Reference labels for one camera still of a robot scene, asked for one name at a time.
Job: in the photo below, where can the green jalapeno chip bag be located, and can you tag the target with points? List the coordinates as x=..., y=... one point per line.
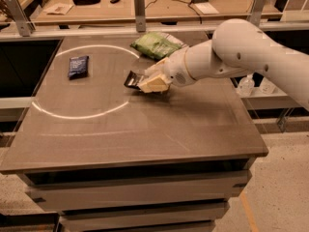
x=157, y=45

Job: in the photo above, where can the dark blue snack pouch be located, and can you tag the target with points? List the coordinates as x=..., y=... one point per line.
x=78, y=67

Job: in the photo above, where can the metal bracket post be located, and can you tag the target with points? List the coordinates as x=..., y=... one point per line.
x=255, y=12
x=140, y=15
x=23, y=23

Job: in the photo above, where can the paper packet on desk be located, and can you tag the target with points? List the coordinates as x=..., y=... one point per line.
x=58, y=9

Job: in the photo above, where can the left metal bracket post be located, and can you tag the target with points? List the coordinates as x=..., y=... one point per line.
x=23, y=23

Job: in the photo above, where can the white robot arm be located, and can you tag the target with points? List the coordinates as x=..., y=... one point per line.
x=237, y=48

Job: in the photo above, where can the white paper sheet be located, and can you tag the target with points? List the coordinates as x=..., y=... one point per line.
x=207, y=8

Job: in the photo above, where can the grey drawer cabinet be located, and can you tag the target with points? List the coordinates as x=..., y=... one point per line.
x=176, y=197

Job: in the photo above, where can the small black remote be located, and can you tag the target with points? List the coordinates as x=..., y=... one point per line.
x=114, y=1

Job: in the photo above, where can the clear plastic bottle left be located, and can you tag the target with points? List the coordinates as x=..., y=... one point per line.
x=246, y=85

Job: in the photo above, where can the black rxbar chocolate wrapper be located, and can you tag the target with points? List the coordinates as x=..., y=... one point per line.
x=133, y=79

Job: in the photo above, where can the clear plastic bottle right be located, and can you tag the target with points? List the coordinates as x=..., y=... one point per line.
x=266, y=86

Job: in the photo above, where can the clear plastic bottle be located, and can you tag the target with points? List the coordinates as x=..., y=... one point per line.
x=246, y=85
x=266, y=86

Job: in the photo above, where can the black cloth bundle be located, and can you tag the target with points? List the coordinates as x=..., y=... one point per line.
x=85, y=2

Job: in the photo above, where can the right metal bracket post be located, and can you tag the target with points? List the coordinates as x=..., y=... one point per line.
x=255, y=12

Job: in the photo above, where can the middle metal bracket post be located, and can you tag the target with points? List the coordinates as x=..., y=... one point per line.
x=140, y=15

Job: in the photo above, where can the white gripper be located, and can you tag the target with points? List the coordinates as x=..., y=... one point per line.
x=176, y=70

